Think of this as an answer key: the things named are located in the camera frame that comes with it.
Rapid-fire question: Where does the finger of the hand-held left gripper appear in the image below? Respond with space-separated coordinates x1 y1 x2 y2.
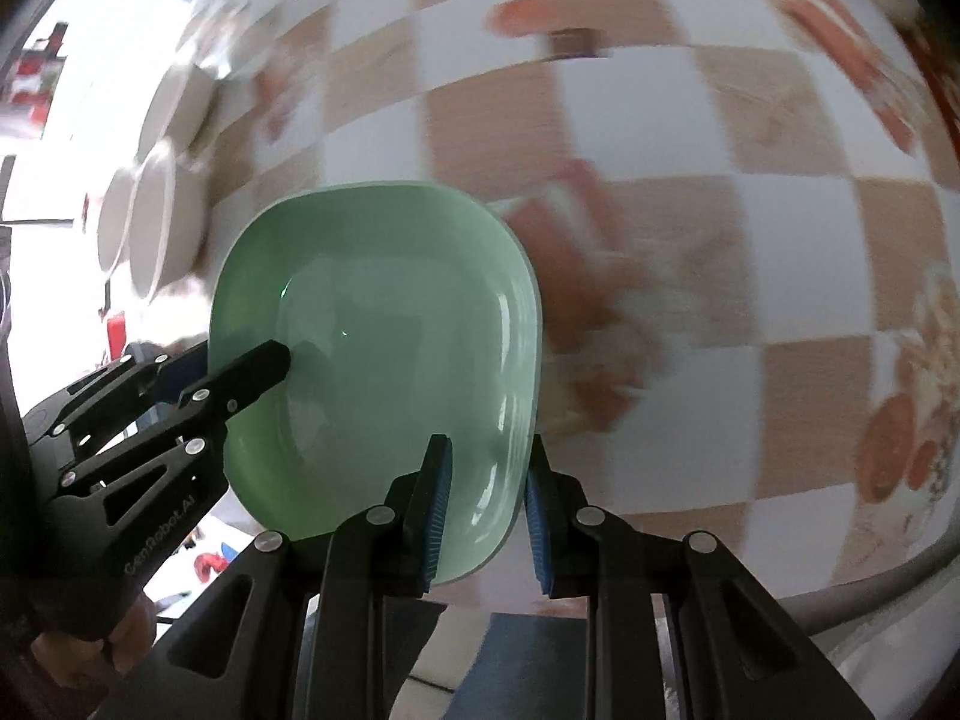
58 340 292 490
28 340 213 442

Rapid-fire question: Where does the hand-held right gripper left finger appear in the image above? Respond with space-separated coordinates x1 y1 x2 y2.
94 433 458 720

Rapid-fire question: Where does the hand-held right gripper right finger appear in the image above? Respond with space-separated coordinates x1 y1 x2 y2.
523 437 876 720

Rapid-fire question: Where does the green plastic plate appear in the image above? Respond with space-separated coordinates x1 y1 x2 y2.
207 181 542 586

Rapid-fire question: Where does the white paper bowl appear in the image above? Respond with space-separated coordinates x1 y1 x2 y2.
95 165 140 280
137 58 227 166
127 141 216 299

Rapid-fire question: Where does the person's left hand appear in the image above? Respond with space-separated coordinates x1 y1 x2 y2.
30 596 160 695

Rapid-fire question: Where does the person's jeans leg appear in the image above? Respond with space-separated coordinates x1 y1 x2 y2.
420 604 601 720

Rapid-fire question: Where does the checkered printed tablecloth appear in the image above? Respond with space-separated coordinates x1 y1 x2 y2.
171 0 960 605

